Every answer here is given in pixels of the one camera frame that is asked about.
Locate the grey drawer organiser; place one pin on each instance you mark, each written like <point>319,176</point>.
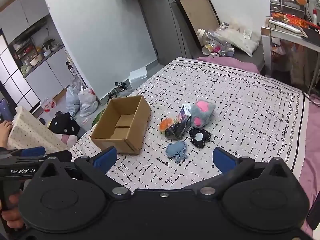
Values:
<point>282,1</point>

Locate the row of kitchen utensils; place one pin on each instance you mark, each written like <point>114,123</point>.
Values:
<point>37,52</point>

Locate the blue knitted tasselled pad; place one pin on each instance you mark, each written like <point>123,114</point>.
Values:
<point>176,150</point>

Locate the small purple box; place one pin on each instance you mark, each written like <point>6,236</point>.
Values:
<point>230,52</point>

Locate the white flat box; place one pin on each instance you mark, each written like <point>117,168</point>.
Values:
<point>138,74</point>

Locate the brown framed board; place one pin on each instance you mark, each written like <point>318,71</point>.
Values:
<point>197,12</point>

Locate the white kitchen cabinet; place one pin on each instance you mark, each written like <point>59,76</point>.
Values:
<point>47,75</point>

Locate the black lace white heart pad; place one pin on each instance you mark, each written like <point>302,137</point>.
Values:
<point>200,137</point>

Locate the colourful printed packet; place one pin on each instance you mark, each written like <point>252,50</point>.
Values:
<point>184,116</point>

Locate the black glittery pouch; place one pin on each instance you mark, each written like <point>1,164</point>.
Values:
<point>175,133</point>

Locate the orange green burger plush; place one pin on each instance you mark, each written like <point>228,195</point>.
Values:
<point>165,124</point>

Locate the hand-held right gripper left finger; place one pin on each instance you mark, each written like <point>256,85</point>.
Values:
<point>105,158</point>

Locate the black dotted cushion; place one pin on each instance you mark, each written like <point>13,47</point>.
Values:
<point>63,125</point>

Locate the white desk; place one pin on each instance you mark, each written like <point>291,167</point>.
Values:
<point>282,35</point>

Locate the brown cardboard box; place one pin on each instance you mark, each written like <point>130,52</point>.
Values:
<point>135,135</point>

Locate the grey plastic bag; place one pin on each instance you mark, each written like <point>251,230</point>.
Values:
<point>72,100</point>

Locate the orange plush ball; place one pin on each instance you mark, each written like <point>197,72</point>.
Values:
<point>301,0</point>

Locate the red white snack packet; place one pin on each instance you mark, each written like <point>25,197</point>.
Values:
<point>48,105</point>

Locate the pale pink cushion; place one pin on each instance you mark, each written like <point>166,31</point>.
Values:
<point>67,138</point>

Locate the red patterned cloth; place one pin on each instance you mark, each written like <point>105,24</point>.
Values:
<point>292,19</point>

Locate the pink bedsheet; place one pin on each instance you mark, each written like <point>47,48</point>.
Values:
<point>313,142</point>

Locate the green floor mat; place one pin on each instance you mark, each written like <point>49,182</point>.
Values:
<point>98,117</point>

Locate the grey pink paw plush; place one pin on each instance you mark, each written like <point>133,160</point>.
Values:
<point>202,115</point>

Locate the person's left hand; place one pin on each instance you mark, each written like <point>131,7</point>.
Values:
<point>15,197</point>

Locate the cream dotted pillow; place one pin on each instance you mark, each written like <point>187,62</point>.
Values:
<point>27,132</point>

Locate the white bottle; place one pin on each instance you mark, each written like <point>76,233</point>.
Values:
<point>315,16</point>

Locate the white red plastic bag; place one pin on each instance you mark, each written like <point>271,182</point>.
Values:
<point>88,102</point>

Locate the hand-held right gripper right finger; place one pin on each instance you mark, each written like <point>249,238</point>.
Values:
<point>223,160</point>

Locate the white pillow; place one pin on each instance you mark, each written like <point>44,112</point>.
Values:
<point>242,38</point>

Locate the clear plastic bottle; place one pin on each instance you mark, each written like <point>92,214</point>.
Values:
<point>215,38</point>

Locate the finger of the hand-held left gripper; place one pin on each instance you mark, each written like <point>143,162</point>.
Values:
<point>63,155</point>
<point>32,151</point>

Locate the white keyboard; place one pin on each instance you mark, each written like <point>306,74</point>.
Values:
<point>285,26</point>

